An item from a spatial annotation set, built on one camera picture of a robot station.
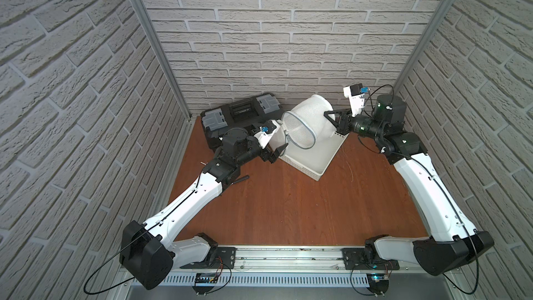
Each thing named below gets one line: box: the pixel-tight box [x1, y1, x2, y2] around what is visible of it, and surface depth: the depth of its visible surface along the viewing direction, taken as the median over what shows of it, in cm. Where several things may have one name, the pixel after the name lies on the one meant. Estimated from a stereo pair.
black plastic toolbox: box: [199, 93, 285, 151], surface depth 99 cm
